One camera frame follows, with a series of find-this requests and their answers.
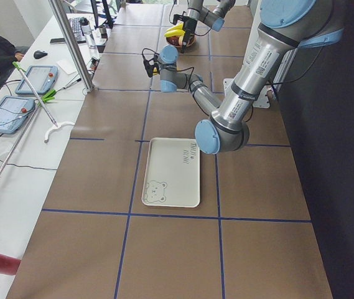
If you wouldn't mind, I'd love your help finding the long metal reacher grabber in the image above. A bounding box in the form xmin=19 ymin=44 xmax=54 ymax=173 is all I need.
xmin=0 ymin=105 xmax=39 ymax=176

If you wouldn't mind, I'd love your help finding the clear water bottle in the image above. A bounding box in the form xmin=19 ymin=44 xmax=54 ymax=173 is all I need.
xmin=80 ymin=17 xmax=98 ymax=50

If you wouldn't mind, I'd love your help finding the blue teach pendant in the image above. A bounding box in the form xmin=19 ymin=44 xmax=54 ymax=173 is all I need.
xmin=0 ymin=96 xmax=35 ymax=134
xmin=15 ymin=65 xmax=58 ymax=95

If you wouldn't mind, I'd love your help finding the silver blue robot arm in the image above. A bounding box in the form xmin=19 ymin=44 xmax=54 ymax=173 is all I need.
xmin=172 ymin=0 xmax=235 ymax=53
xmin=144 ymin=0 xmax=347 ymax=154

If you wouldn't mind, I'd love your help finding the blue teach pendant far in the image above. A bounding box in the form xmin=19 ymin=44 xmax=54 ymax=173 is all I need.
xmin=15 ymin=65 xmax=58 ymax=95

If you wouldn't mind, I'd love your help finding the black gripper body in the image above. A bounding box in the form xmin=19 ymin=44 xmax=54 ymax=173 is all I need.
xmin=142 ymin=52 xmax=159 ymax=78
xmin=172 ymin=11 xmax=197 ymax=33

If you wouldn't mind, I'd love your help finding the blue teach pendant near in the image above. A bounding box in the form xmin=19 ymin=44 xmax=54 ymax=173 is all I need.
xmin=0 ymin=96 xmax=35 ymax=134

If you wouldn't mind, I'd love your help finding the white bear tray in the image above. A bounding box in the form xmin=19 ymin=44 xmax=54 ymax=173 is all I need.
xmin=141 ymin=138 xmax=200 ymax=208

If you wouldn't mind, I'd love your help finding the metal cup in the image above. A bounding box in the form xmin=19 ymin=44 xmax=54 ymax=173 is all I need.
xmin=98 ymin=26 xmax=108 ymax=39

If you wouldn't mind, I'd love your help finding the brown wicker basket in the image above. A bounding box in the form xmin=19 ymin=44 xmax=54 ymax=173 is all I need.
xmin=165 ymin=35 xmax=196 ymax=48

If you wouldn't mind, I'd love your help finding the aluminium frame post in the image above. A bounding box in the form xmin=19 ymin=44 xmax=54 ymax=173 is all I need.
xmin=49 ymin=0 xmax=95 ymax=93

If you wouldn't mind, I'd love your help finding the black computer mouse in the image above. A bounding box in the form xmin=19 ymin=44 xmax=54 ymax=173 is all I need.
xmin=33 ymin=50 xmax=48 ymax=59

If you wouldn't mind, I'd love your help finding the black keyboard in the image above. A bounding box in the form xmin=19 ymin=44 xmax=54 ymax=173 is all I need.
xmin=68 ymin=17 xmax=86 ymax=44

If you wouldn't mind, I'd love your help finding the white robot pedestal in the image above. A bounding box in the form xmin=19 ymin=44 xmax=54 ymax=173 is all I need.
xmin=223 ymin=77 xmax=271 ymax=109

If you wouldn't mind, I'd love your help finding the green handled reacher grabber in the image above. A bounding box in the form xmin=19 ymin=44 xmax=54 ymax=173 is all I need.
xmin=12 ymin=62 xmax=75 ymax=143

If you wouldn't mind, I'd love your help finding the black smartphone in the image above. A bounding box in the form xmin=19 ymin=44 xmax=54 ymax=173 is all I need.
xmin=50 ymin=38 xmax=65 ymax=44

